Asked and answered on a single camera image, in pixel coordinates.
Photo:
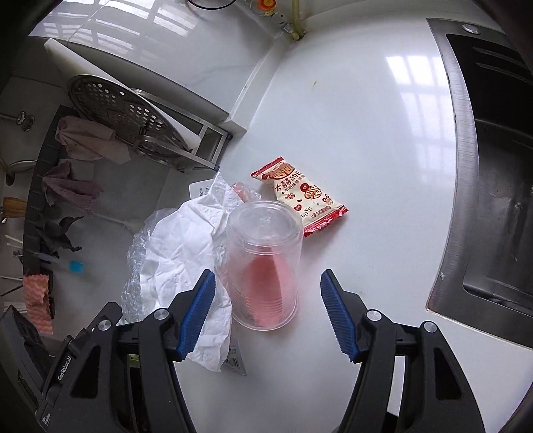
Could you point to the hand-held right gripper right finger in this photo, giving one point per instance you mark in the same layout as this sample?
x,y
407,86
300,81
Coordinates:
x,y
338,316

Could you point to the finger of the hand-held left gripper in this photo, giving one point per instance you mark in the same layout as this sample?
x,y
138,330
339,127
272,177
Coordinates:
x,y
61,366

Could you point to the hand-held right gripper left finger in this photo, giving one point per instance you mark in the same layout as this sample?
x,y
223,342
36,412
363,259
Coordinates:
x,y
195,316

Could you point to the white paper tissue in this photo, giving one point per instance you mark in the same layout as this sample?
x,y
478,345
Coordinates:
x,y
187,258

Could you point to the clear plastic cup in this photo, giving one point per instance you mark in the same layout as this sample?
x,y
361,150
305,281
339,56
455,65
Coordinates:
x,y
264,250

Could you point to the red white snack packet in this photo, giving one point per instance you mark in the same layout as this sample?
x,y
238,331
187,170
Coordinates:
x,y
300,195

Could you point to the orange white wavy cloth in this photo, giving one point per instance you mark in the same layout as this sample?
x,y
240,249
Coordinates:
x,y
37,299

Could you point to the grey barcode label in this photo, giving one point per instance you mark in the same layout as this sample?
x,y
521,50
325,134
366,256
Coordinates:
x,y
235,360

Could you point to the clear crumpled plastic wrap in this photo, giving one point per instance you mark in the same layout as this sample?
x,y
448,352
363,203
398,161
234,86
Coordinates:
x,y
137,270

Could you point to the blue tipped clear brush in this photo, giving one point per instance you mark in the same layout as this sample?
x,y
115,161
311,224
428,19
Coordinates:
x,y
75,266

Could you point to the dark grey cloth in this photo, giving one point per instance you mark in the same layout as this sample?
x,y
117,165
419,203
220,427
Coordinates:
x,y
56,235

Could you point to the white printed packaging card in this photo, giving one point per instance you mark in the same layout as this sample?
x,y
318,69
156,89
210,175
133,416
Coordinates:
x,y
200,189

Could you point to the pink wrapper scrap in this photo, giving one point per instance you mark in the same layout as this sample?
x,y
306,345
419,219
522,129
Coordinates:
x,y
240,189

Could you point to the wooden brush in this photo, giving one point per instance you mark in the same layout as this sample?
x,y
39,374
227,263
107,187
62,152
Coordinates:
x,y
14,207

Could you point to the metal dish rack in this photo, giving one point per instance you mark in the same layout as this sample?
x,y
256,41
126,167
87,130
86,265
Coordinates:
x,y
200,154

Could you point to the purple dish cloth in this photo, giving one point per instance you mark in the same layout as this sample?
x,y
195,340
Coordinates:
x,y
68,185

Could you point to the stainless steel sink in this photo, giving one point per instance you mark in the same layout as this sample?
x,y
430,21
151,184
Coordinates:
x,y
470,166

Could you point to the pink dish cloth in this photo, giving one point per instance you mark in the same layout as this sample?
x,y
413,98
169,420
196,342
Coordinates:
x,y
89,139

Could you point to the perforated metal steamer plate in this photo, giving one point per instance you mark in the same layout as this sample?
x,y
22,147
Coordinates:
x,y
120,112

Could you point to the metal pipe fitting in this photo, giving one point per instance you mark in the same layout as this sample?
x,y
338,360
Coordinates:
x,y
281,21

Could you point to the orange round valve knob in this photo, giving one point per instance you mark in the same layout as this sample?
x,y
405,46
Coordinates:
x,y
266,4

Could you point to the black hanging rail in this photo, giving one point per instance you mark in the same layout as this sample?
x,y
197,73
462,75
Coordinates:
x,y
46,145

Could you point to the metal wall valve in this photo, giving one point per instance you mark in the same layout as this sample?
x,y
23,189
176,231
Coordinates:
x,y
25,120

